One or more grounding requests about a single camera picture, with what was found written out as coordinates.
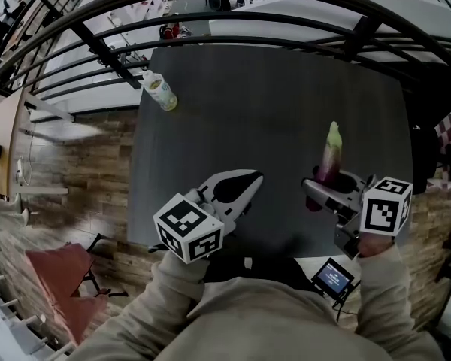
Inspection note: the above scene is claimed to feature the person's right forearm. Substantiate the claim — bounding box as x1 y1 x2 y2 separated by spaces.
355 233 446 361

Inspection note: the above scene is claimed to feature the pink cloth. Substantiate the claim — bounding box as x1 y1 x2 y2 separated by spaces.
25 242 110 347

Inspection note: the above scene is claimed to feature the clear plastic bottle yellow liquid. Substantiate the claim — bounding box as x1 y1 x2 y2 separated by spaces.
141 69 178 111

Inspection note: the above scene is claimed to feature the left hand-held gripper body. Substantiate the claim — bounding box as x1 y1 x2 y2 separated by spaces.
153 188 249 265

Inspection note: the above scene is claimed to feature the person's beige sweater torso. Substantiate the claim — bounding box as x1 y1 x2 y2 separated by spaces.
153 276 398 361

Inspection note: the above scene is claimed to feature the purple green toy eggplant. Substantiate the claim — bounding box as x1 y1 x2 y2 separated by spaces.
305 120 344 214

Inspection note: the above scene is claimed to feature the person's left forearm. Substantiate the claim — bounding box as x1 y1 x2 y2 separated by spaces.
69 250 211 361

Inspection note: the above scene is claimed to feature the white power strip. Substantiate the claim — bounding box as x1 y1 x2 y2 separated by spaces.
14 156 27 186

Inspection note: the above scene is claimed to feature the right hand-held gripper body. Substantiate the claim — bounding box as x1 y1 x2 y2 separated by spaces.
332 176 414 262

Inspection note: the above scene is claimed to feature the black folding chair frame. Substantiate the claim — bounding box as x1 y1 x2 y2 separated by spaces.
71 233 129 299

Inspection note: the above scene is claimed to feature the black metal balcony railing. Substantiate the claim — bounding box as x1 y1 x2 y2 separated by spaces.
0 0 451 101

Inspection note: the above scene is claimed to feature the dark grey table top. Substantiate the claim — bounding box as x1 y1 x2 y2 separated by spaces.
126 44 414 259

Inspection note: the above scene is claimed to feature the small black screen device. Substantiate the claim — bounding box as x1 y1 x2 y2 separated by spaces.
310 257 356 300

